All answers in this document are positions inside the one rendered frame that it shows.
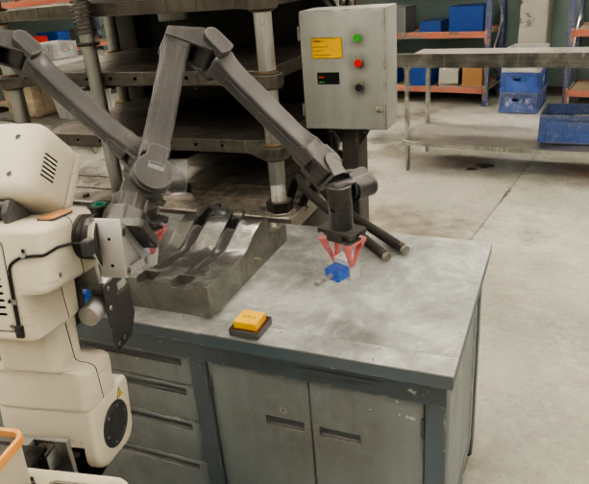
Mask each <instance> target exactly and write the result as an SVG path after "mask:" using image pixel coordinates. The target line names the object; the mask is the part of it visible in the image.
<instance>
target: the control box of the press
mask: <svg viewBox="0 0 589 484"><path fill-rule="evenodd" d="M299 25H300V27H297V37H298V40H300V41H301V53H302V67H303V81H304V94H305V102H304V103H303V104H302V105H303V116H305V117H306V122H307V128H308V129H325V131H327V140H328V144H329V146H330V147H331V148H332V149H333V150H334V151H335V149H334V146H333V143H332V137H331V132H332V131H335V132H336V134H337V135H338V137H339V138H340V139H341V141H342V151H343V160H342V158H341V157H340V159H341V162H342V166H343V167H344V169H345V171H346V170H348V169H355V168H358V167H362V166H363V163H362V141H363V140H364V138H365V137H366V135H367V134H368V133H369V132H370V130H381V131H386V130H388V129H389V128H390V127H391V126H392V125H393V124H394V123H395V122H396V121H397V4H396V3H391V4H374V5H355V6H338V7H321V8H312V9H308V10H304V11H300V12H299ZM335 152H336V151H335ZM336 153H337V152H336ZM353 211H354V212H356V213H357V214H359V215H360V216H362V217H364V199H361V200H359V201H357V202H353Z"/></svg>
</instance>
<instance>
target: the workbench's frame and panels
mask: <svg viewBox="0 0 589 484"><path fill-rule="evenodd" d="M491 251H492V246H491V249H490V253H489V256H488V259H487V262H486V266H485V269H484V273H483V276H482V280H481V283H480V287H479V292H478V295H477V299H476V302H475V306H474V309H473V313H472V316H471V320H470V323H469V326H468V329H467V333H466V336H465V340H464V343H463V347H462V350H461V354H460V356H459V360H458V363H457V367H456V370H455V373H454V378H450V377H444V376H439V375H429V374H423V373H418V372H412V371H407V370H401V369H396V368H390V367H384V366H379V365H374V364H368V363H362V362H356V361H352V360H346V359H340V358H334V357H329V356H324V355H318V354H312V353H307V352H301V351H291V350H286V349H280V348H274V347H268V346H263V345H258V344H252V343H246V342H241V341H235V340H230V339H224V338H219V337H213V336H207V335H202V334H197V333H191V332H185V331H179V330H175V329H169V328H163V327H153V326H147V325H142V324H136V323H134V325H133V333H132V336H131V337H130V338H129V339H128V341H127V342H126V343H125V344H124V346H123V347H122V348H121V349H120V351H119V352H116V351H115V347H114V343H113V339H112V335H111V331H110V323H109V319H108V318H102V319H101V320H100V321H99V322H98V323H97V324H96V325H95V326H87V325H85V324H84V323H82V322H80V323H79V324H78V325H77V331H78V337H79V344H80V349H94V350H103V351H106V352H107V353H108V354H109V356H110V365H111V372H112V373H113V374H117V375H123V376H125V377H126V379H127V386H128V393H129V401H130V407H131V414H132V430H131V434H130V437H129V439H128V441H127V442H126V444H125V445H124V446H123V447H122V449H120V450H119V451H118V453H117V454H116V455H115V457H114V458H113V459H112V460H111V462H110V463H109V464H108V466H107V468H106V469H105V471H104V472H103V474H102V475H103V476H112V477H120V478H122V479H124V480H125V481H126V482H127V483H128V484H461V483H462V479H463V474H464V470H465V466H466V461H467V457H468V456H470V455H471V454H472V451H473V446H474V433H475V416H476V398H477V381H478V363H479V329H480V312H481V294H482V284H483V281H484V277H485V274H486V270H487V266H488V263H489V259H490V256H491ZM0 361H1V355H0ZM0 425H1V427H4V424H3V419H2V414H1V409H0Z"/></svg>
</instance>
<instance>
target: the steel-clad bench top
mask: <svg viewBox="0 0 589 484"><path fill-rule="evenodd" d="M160 215H164V216H167V217H169V221H168V223H166V224H164V223H163V222H162V224H163V225H164V226H167V227H168V229H167V231H166V233H165V234H164V236H163V238H162V239H161V241H160V242H159V251H161V250H162V249H163V248H164V247H165V246H166V245H167V244H168V242H169V241H170V239H171V237H172V235H173V233H174V231H175V230H176V228H177V226H178V225H179V223H180V222H181V220H182V219H183V217H184V215H183V214H173V213H162V212H161V213H160ZM285 225H286V236H287V241H286V242H285V243H284V244H283V245H282V246H281V247H280V248H279V249H278V250H277V251H276V252H275V253H274V254H273V255H272V256H271V257H270V258H269V259H268V260H267V261H266V262H265V263H264V264H263V265H262V266H261V267H260V268H259V269H258V270H257V271H256V272H255V273H254V274H253V275H252V277H251V278H250V279H249V280H248V281H247V282H246V283H245V284H244V285H243V286H242V287H241V288H240V289H239V290H238V291H237V292H236V293H235V294H234V295H233V296H232V297H231V298H230V299H229V300H228V301H227V302H226V303H225V304H224V305H223V306H222V307H221V308H220V309H219V310H218V311H217V312H216V313H215V314H214V315H213V316H212V318H206V317H200V316H194V315H188V314H183V313H176V312H170V311H164V310H158V309H153V308H146V307H140V306H134V309H135V318H134V323H136V324H142V325H147V326H153V327H163V328H169V329H175V330H179V331H185V332H191V333H197V334H202V335H207V336H213V337H219V338H224V339H230V340H235V341H241V342H246V343H252V344H258V345H263V346H268V347H274V348H280V349H286V350H291V351H301V352H307V353H312V354H318V355H324V356H329V357H334V358H340V359H346V360H352V361H356V362H362V363H368V364H374V365H379V366H384V367H390V368H396V369H401V370H407V371H412V372H418V373H423V374H429V375H439V376H444V377H450V378H454V373H455V370H456V367H457V363H458V360H459V356H460V354H461V350H462V347H463V343H464V340H465V336H466V333H467V329H468V326H469V323H470V320H471V316H472V313H473V309H474V306H475V302H476V299H477V295H478V292H479V287H480V283H481V280H482V276H483V273H484V269H485V266H486V262H487V259H488V256H489V253H490V249H491V246H492V242H484V241H474V240H463V239H452V238H441V237H430V236H420V235H409V234H398V233H389V234H391V235H392V236H394V237H395V238H397V239H398V240H400V241H402V242H403V243H405V244H406V245H407V246H408V247H409V252H408V253H407V254H401V253H399V252H398V251H396V250H395V249H393V248H392V247H390V246H389V245H387V244H386V243H384V242H383V241H381V240H380V239H378V238H377V237H376V236H375V235H373V234H372V233H370V232H369V231H366V234H367V235H368V236H369V237H371V238H372V239H373V240H374V241H376V242H377V243H378V244H379V245H381V246H382V247H383V248H384V249H385V250H387V251H388V252H389V253H390V254H391V258H390V260H389V261H387V262H384V261H383V260H381V259H380V258H379V257H378V256H376V255H375V254H374V253H373V252H371V251H370V250H369V249H368V248H367V247H365V246H364V245H363V247H362V249H361V251H360V253H359V255H358V256H359V277H358V278H356V279H354V280H352V281H348V280H345V279H343V280H342V281H340V282H335V281H333V280H328V281H326V282H325V283H323V284H321V285H320V286H318V287H316V286H315V285H314V282H316V281H318V280H319V279H321V278H323V277H324V276H325V268H326V267H328V266H330V265H332V264H333V262H332V260H331V258H330V256H329V254H328V252H327V251H326V250H325V248H324V247H323V246H322V244H321V243H320V241H319V238H318V237H320V236H321V235H323V234H324V233H323V232H321V231H320V232H318V229H317V227H313V226H302V225H291V224H285ZM244 309H246V310H253V311H258V312H265V315H266V316H269V317H272V325H271V326H270V327H269V328H268V329H267V330H266V331H265V332H264V334H263V335H262V336H261V337H260V339H259V340H253V339H248V338H242V337H236V336H231V335H230V334H229V328H230V326H231V325H232V324H233V321H234V320H235V319H236V318H237V317H238V316H239V315H240V313H241V312H242V311H243V310H244Z"/></svg>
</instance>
